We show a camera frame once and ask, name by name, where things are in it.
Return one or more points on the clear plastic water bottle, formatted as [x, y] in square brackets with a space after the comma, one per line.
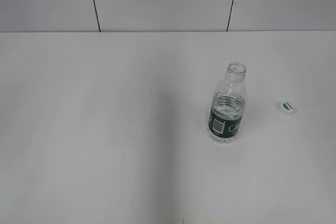
[228, 104]

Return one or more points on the white green bottle cap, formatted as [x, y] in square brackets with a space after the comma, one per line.
[286, 108]

